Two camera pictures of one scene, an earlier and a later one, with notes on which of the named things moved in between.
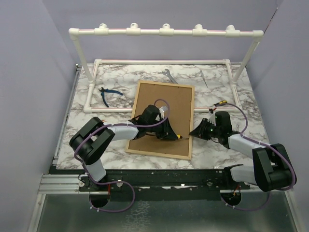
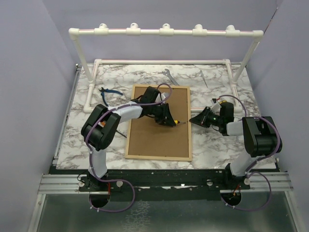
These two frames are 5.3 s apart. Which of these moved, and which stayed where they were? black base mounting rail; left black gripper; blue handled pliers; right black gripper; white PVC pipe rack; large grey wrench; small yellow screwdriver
Moved: small yellow screwdriver; left black gripper; right black gripper
Stayed: large grey wrench; white PVC pipe rack; blue handled pliers; black base mounting rail
